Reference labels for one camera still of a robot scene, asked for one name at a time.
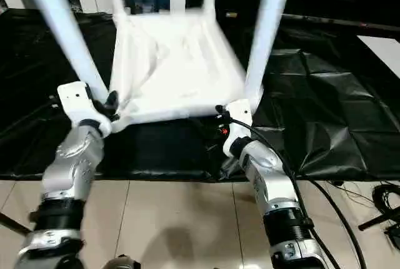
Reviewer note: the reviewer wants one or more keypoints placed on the black mat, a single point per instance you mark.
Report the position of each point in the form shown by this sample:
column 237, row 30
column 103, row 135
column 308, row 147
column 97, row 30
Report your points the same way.
column 312, row 109

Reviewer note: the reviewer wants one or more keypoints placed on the black metal stand leg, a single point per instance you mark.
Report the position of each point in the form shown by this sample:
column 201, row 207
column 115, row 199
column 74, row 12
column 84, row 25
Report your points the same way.
column 14, row 222
column 378, row 220

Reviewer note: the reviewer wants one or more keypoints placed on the white plastic table top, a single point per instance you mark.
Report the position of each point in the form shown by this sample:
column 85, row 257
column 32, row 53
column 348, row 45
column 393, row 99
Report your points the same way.
column 172, row 62

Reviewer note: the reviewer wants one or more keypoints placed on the dark left robot foot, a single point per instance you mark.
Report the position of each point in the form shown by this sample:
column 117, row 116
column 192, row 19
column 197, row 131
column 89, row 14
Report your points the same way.
column 122, row 262

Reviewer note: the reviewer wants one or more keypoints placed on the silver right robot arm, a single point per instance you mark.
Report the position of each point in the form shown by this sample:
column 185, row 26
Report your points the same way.
column 265, row 162

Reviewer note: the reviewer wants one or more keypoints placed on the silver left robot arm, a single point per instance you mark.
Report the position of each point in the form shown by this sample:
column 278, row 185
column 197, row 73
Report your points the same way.
column 75, row 156

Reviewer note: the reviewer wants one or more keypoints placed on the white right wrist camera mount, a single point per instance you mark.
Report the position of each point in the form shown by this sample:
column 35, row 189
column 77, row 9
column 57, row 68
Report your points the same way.
column 240, row 115

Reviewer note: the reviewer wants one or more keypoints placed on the dark metal rod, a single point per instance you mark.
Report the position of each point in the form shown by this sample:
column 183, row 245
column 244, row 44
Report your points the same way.
column 343, row 25

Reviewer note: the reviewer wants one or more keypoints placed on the white flat panel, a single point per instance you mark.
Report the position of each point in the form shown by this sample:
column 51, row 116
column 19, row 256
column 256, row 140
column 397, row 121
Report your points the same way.
column 384, row 53

